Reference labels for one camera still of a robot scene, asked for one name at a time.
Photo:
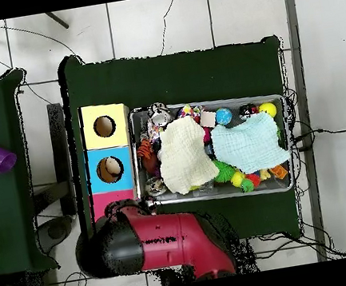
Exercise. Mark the cream waffle cloth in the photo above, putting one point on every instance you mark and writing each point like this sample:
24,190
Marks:
185,157

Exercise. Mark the orange striped tiger plush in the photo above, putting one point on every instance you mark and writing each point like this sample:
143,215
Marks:
145,150

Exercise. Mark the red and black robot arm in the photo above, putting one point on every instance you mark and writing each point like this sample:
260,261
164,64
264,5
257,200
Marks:
175,239

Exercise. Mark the wooden box with three holes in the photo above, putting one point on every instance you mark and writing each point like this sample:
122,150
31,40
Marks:
108,140

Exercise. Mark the clear mesh bin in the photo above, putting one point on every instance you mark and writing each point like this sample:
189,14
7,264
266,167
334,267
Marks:
264,187

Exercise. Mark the crushed printed drink can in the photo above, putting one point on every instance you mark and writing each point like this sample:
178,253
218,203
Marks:
159,114

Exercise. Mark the colourful spotted cloth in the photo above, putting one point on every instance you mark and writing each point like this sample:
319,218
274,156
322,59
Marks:
187,111

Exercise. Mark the beige foam block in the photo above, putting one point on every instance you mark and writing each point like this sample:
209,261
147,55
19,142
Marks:
208,119

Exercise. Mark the blue globe ball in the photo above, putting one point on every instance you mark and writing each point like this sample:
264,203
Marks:
223,116

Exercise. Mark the green spiky ball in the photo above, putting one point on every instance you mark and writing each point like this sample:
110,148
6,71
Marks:
224,172

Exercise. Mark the dark green table cloth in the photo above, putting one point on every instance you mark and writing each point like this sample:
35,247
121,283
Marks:
166,79

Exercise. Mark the light blue waffle cloth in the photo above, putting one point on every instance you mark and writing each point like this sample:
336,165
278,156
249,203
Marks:
250,143

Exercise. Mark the red and black crushed can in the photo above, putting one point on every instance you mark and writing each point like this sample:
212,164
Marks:
247,111

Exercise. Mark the yellow ball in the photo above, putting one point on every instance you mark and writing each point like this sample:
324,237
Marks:
267,109

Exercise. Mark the grey floor base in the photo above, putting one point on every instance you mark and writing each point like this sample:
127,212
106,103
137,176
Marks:
56,231

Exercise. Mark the black tripod leg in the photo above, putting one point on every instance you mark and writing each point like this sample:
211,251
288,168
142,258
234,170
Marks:
57,20

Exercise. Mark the black furniture frame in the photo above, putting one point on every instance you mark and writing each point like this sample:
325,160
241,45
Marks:
58,135

